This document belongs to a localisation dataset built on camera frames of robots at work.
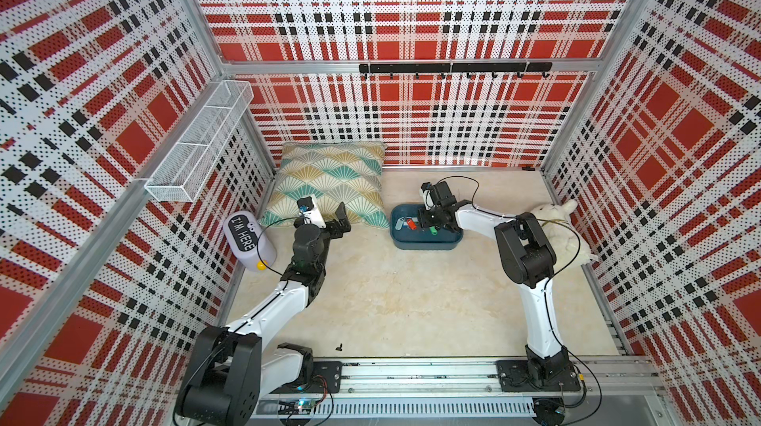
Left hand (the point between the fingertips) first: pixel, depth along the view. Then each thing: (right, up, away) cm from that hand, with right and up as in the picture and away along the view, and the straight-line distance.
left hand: (334, 206), depth 84 cm
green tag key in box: (+31, -9, +17) cm, 36 cm away
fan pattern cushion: (-3, +11, +14) cm, 18 cm away
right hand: (+28, -4, +20) cm, 35 cm away
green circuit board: (-6, -48, -15) cm, 50 cm away
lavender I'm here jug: (-30, -8, +6) cm, 32 cm away
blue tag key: (+19, -7, +20) cm, 28 cm away
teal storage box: (+26, -12, +17) cm, 34 cm away
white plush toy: (+69, -12, +2) cm, 71 cm away
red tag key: (+23, -7, +19) cm, 31 cm away
